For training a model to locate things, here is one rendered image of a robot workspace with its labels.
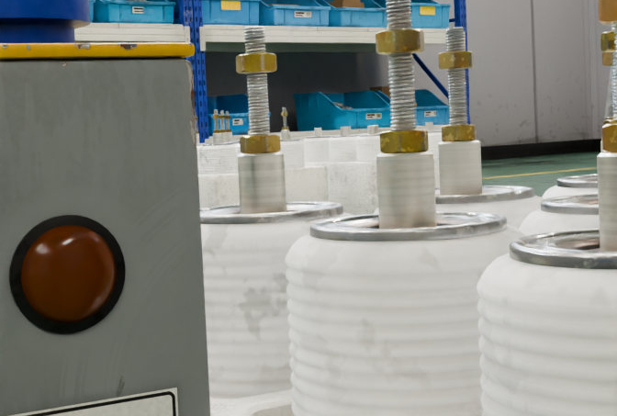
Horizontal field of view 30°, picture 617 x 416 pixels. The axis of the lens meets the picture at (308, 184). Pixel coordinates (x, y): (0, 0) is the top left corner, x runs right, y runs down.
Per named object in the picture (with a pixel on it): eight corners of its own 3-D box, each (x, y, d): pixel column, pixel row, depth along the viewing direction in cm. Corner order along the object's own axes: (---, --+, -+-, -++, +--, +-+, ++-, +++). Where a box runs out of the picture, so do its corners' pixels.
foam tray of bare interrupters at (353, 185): (469, 215, 345) (466, 154, 344) (375, 227, 320) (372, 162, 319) (379, 211, 374) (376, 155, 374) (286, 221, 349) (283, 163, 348)
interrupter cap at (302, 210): (353, 213, 58) (352, 199, 58) (330, 227, 50) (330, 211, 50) (206, 218, 59) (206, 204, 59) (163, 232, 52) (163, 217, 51)
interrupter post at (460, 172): (429, 205, 61) (426, 142, 60) (456, 201, 62) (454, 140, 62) (466, 206, 59) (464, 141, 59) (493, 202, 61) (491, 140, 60)
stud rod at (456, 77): (446, 172, 60) (441, 28, 60) (458, 171, 61) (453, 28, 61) (462, 172, 60) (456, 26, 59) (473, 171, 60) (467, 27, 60)
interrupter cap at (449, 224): (463, 224, 49) (462, 208, 49) (542, 239, 42) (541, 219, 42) (290, 236, 47) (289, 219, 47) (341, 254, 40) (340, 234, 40)
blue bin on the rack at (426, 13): (346, 36, 669) (344, 0, 667) (397, 37, 691) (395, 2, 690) (403, 28, 628) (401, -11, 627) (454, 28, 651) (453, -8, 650)
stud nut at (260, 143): (284, 151, 55) (283, 133, 55) (277, 152, 53) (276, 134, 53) (243, 152, 55) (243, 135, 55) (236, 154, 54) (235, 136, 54)
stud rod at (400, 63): (414, 192, 45) (406, -2, 45) (422, 194, 44) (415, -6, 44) (389, 194, 45) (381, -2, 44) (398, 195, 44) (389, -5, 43)
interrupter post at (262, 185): (293, 219, 56) (289, 151, 55) (284, 223, 53) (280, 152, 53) (244, 220, 56) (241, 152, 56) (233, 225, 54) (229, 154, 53)
